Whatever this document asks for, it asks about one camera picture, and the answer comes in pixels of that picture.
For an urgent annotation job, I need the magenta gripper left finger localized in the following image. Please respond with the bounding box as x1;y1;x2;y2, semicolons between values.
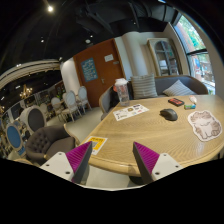
41;142;92;184

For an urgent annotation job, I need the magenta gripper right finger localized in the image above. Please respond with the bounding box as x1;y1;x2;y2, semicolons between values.
133;142;182;184

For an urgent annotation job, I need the dark grey computer mouse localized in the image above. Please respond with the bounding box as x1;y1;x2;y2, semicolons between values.
160;109;178;121

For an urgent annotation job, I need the cat shaped mouse pad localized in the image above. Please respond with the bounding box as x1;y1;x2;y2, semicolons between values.
188;110;222;142

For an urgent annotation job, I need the yellow and white sign card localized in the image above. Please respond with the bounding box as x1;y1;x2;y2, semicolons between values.
87;136;107;155

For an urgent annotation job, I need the dark grey tufted armchair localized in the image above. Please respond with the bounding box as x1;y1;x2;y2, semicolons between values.
25;126;76;165

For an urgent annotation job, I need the white dining chair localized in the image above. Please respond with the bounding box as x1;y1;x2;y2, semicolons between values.
62;90;80;119
78;86;91;109

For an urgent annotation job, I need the white sticker sheet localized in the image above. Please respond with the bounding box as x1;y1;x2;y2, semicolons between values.
113;104;148;121

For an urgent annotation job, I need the grey backed white chair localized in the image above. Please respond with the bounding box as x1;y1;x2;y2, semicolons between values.
20;105;46;134

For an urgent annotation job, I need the blue backed white chair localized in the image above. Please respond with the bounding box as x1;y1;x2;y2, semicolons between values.
6;123;26;157

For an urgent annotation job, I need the red and black small case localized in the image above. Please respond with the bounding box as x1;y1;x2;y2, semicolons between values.
168;98;184;107

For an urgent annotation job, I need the small green eraser box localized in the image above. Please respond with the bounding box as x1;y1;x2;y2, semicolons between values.
184;104;196;110

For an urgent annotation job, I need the white dining chair far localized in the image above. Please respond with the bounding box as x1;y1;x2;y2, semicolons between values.
78;86;91;109

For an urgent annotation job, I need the grey chair behind table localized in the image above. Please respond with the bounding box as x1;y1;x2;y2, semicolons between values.
99;85;119;119

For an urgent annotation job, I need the small white pink object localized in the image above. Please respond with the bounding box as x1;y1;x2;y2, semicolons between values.
189;95;197;104

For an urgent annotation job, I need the striped grey cushion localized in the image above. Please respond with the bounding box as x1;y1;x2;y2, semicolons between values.
131;75;158;99

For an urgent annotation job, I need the striped white cushion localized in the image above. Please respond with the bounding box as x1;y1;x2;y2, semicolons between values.
163;80;195;96

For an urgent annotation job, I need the clear plastic cup with lid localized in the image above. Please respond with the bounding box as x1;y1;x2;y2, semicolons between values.
115;78;129;106

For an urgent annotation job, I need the gold chandelier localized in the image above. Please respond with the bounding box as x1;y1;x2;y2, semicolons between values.
20;85;33;99

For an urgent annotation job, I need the grey sofa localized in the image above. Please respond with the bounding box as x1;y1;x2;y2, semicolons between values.
128;75;208;100

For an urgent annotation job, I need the blue poster on door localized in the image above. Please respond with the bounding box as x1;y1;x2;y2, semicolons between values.
81;58;98;82

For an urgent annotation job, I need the brown wooden door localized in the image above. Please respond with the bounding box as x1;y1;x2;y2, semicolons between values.
73;39;124;107

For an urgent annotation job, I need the white glass display cabinet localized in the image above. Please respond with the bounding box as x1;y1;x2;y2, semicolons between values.
147;38;182;76

